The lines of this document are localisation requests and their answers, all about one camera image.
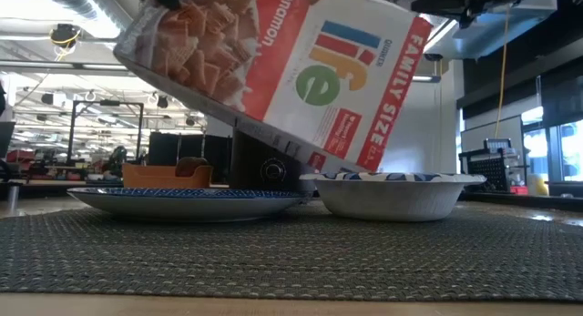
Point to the Life cinnamon cereal box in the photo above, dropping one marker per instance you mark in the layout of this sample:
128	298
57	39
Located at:
319	79

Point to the black two-slot toaster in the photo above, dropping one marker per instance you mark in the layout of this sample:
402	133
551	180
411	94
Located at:
255	166

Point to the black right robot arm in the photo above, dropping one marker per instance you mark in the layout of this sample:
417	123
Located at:
455	2

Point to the long ceiling light bar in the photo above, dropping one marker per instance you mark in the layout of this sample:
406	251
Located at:
54	66

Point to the black partition panels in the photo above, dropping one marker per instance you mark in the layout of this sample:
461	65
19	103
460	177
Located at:
191	152

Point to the orange plastic tray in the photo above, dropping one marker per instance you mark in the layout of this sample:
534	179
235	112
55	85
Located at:
150	177

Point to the blue patterned ceramic plate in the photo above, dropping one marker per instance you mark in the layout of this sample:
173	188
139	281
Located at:
182	206

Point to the grey woven placemat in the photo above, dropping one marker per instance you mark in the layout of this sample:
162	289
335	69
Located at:
291	257

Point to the blue patterned paper bowl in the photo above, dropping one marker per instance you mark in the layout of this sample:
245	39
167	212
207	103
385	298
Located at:
391	200

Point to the black perforated rack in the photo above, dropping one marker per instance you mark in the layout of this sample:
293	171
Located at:
492	170

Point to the red plastic bin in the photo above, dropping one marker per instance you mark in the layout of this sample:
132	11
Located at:
519	190

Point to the yellow jug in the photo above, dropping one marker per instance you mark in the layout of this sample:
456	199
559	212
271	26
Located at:
538	186

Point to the black ceiling camera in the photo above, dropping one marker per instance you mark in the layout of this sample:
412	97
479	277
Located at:
64	35

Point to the black metal stand frame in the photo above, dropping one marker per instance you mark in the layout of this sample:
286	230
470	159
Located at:
105	103

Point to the grey metal post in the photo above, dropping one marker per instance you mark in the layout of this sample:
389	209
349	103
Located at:
13	200

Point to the black dome security camera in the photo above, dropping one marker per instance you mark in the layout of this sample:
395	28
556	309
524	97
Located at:
433	57

